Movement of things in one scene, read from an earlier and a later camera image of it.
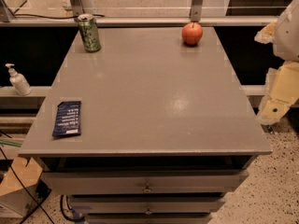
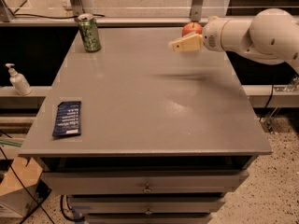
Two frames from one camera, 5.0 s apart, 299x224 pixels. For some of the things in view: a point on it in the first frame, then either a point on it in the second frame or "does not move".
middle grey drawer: [146, 203] does not move
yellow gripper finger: [281, 91] to [192, 41]
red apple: [192, 33] does not move
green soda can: [90, 34] does not move
